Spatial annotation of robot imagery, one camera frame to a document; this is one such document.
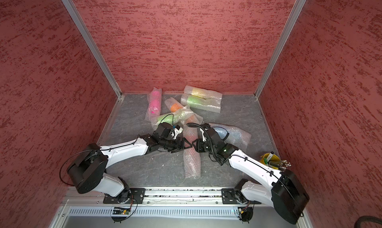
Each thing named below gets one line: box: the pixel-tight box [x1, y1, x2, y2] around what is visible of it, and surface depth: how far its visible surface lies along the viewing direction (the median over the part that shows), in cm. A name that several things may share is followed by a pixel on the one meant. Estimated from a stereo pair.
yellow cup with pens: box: [259, 151, 292, 172], surface depth 79 cm
